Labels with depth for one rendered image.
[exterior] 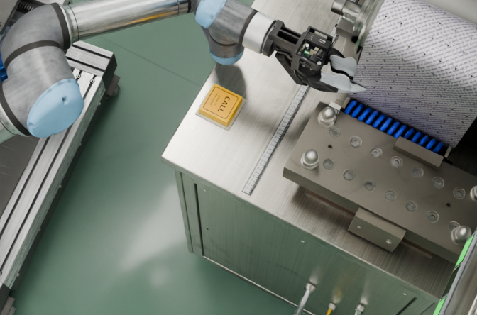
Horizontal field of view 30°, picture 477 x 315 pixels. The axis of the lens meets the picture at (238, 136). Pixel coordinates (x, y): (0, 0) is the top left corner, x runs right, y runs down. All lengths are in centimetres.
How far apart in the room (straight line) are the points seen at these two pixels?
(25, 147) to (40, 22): 98
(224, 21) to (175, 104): 119
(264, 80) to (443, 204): 48
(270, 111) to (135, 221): 98
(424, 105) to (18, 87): 76
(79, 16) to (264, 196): 52
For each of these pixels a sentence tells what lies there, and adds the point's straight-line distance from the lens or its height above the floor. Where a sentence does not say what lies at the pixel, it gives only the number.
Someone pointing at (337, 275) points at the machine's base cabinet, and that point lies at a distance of 206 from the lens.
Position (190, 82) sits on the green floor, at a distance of 294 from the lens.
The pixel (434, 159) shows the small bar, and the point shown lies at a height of 105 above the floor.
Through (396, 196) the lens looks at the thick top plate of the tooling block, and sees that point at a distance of 175.
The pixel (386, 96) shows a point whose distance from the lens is 174.
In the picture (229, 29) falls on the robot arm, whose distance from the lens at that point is 174.
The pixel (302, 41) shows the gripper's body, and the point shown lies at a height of 116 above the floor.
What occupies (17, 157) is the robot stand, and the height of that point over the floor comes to 21.
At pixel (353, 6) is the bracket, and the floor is 119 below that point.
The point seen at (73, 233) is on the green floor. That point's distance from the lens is 281.
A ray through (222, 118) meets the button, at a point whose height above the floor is 92.
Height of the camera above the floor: 268
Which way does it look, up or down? 69 degrees down
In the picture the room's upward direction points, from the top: 2 degrees clockwise
